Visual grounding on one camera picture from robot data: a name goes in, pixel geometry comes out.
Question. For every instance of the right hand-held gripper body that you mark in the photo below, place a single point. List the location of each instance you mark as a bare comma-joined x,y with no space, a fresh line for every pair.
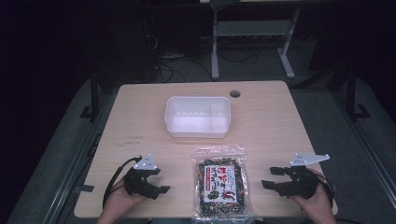
299,183

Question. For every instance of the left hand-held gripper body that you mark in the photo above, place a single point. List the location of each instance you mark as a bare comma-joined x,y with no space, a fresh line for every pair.
145,163

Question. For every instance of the clear snack mix packet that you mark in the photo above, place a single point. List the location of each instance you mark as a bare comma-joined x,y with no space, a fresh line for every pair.
220,186

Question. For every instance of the white plastic container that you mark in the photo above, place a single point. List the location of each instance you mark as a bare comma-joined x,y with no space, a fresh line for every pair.
197,117

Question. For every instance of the black metal stand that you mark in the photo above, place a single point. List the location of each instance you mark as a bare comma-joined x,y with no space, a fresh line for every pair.
351,93
94,97

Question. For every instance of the dark table edge bracket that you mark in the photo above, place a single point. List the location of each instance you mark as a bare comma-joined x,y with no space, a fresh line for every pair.
84,188

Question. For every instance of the white metal desk frame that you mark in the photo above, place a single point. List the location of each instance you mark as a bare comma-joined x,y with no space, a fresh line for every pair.
252,28

